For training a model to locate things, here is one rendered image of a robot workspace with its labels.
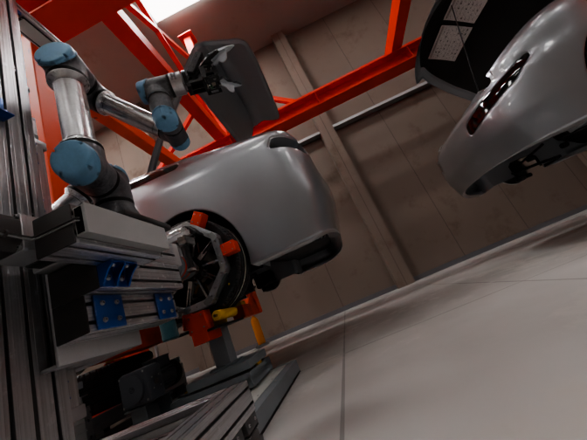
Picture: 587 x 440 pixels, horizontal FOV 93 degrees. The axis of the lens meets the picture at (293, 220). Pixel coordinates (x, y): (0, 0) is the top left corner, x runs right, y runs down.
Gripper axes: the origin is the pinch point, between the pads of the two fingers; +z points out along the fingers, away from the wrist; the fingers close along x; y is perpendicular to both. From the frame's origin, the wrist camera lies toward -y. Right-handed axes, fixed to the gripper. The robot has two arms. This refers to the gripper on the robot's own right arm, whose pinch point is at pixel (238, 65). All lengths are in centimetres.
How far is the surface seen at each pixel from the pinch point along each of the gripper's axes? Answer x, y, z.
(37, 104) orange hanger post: -65, -107, -118
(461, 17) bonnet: -87, -116, 245
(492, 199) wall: -381, -10, 427
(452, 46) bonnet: -120, -119, 256
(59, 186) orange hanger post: -78, -45, -115
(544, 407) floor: -4, 124, 28
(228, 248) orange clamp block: -90, 27, -31
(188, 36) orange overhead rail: -266, -513, 5
